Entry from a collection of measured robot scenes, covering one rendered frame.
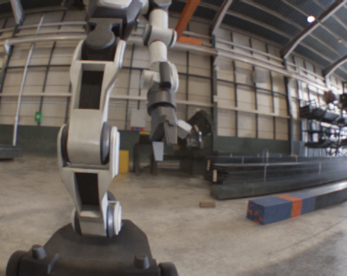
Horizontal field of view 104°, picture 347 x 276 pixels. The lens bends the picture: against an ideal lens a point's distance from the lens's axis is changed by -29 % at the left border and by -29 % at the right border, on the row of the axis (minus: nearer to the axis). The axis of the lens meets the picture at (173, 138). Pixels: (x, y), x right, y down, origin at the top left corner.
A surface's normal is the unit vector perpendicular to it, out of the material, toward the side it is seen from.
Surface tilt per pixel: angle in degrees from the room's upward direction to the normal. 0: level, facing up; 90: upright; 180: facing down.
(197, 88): 90
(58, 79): 90
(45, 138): 90
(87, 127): 82
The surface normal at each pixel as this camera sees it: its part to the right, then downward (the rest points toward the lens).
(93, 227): 0.20, 0.27
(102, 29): 0.23, -0.29
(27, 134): 0.25, -0.06
